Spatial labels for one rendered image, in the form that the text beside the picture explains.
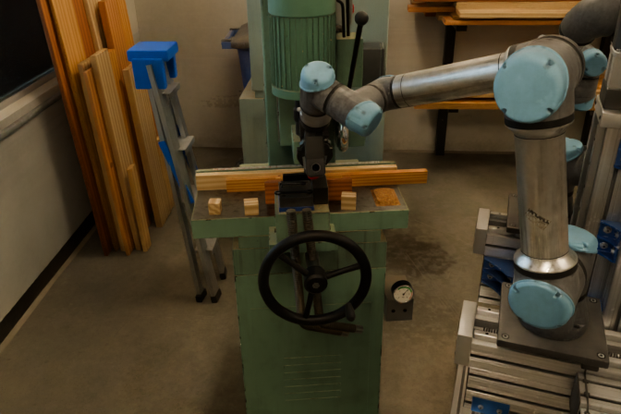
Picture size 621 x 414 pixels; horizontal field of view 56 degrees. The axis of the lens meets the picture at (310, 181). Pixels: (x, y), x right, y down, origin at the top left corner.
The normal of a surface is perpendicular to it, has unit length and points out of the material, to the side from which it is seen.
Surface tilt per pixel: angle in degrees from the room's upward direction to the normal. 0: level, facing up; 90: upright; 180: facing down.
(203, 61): 90
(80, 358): 0
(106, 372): 0
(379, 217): 90
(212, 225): 90
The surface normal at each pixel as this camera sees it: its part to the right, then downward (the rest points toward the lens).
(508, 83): -0.58, 0.25
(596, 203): -0.33, 0.43
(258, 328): 0.07, 0.44
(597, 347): -0.01, -0.90
